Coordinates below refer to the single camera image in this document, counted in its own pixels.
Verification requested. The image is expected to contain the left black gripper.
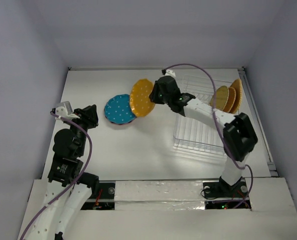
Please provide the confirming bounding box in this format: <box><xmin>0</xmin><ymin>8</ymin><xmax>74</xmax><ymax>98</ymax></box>
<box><xmin>66</xmin><ymin>103</ymin><xmax>99</xmax><ymax>155</ymax></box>

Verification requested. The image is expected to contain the yellow dotted plate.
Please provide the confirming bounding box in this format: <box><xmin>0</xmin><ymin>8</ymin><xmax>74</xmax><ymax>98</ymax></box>
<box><xmin>129</xmin><ymin>78</ymin><xmax>155</xmax><ymax>117</ymax></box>

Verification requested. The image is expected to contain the blue dotted plate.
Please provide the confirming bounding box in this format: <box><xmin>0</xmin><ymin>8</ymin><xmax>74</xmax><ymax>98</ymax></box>
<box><xmin>104</xmin><ymin>94</ymin><xmax>137</xmax><ymax>123</ymax></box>

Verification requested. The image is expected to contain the pink dotted plate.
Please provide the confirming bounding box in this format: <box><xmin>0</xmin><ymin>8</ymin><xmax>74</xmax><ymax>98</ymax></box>
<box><xmin>105</xmin><ymin>115</ymin><xmax>135</xmax><ymax>126</ymax></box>

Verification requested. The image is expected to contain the woven bamboo plate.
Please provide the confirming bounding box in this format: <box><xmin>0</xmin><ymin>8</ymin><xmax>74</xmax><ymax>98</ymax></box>
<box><xmin>209</xmin><ymin>85</ymin><xmax>229</xmax><ymax>111</ymax></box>

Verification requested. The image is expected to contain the orange woven plate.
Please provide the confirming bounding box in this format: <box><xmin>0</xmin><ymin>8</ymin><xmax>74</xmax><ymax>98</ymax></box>
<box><xmin>223</xmin><ymin>87</ymin><xmax>237</xmax><ymax>113</ymax></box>
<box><xmin>230</xmin><ymin>78</ymin><xmax>243</xmax><ymax>114</ymax></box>

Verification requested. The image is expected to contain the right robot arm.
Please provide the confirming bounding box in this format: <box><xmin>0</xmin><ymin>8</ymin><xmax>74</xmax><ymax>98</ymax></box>
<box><xmin>149</xmin><ymin>75</ymin><xmax>258</xmax><ymax>200</ymax></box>

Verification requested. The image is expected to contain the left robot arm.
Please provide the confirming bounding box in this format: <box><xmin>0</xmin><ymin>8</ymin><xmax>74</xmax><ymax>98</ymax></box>
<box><xmin>20</xmin><ymin>101</ymin><xmax>99</xmax><ymax>240</ymax></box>

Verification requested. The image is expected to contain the white foam block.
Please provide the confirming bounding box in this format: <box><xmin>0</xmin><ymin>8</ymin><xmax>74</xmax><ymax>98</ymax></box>
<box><xmin>114</xmin><ymin>180</ymin><xmax>206</xmax><ymax>211</ymax></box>

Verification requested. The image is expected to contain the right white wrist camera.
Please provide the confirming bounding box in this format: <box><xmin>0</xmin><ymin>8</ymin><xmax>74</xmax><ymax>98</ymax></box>
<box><xmin>161</xmin><ymin>69</ymin><xmax>176</xmax><ymax>79</ymax></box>

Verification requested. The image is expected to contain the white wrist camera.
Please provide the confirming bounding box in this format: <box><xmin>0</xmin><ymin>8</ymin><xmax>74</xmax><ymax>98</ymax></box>
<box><xmin>50</xmin><ymin>101</ymin><xmax>80</xmax><ymax>121</ymax></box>
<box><xmin>161</xmin><ymin>69</ymin><xmax>176</xmax><ymax>79</ymax></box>

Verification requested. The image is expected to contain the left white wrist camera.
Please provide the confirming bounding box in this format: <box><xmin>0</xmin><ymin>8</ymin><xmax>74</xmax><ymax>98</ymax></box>
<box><xmin>50</xmin><ymin>101</ymin><xmax>80</xmax><ymax>121</ymax></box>

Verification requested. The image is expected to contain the white wire dish rack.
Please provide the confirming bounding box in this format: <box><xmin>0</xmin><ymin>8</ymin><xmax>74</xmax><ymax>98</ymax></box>
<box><xmin>173</xmin><ymin>74</ymin><xmax>225</xmax><ymax>156</ymax></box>

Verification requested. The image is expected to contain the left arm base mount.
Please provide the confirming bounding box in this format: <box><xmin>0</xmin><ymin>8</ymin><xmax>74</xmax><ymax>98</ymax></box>
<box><xmin>81</xmin><ymin>181</ymin><xmax>116</xmax><ymax>211</ymax></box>

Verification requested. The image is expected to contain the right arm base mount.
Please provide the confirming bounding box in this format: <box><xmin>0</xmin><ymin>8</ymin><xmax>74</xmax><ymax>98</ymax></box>
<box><xmin>200</xmin><ymin>181</ymin><xmax>252</xmax><ymax>210</ymax></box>

